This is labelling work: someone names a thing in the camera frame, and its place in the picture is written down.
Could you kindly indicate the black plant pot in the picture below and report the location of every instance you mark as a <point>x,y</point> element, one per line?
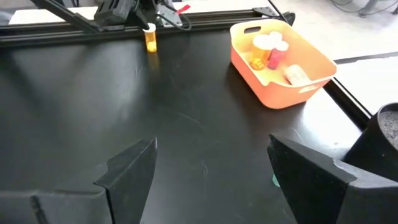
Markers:
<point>367,149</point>

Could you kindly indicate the orange plastic bin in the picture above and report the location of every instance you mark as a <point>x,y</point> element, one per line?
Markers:
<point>280,93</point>

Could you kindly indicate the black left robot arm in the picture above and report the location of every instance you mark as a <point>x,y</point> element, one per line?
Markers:
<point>169,15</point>

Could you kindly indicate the black diagonal frame strut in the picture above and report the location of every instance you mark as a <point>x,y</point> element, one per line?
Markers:
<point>66,15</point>

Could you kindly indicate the black table clamp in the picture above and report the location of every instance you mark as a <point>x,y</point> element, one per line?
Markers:
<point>289,17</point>

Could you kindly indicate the red tag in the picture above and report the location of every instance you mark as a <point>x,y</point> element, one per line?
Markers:
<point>183,8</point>

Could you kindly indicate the clear bottle green pills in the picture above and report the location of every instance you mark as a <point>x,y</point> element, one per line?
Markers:
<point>297,74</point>

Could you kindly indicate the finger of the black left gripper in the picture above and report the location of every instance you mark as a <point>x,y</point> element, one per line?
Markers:
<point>141,21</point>

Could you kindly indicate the small amber pill bottle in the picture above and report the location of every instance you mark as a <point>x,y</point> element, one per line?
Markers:
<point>150,40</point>

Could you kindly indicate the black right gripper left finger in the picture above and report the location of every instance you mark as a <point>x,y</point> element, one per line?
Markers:
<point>130,180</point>

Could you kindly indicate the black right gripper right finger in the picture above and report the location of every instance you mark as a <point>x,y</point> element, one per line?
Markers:
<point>311,193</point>

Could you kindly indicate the large amber pill bottle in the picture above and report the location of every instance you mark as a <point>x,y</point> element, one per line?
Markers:
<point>260,51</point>

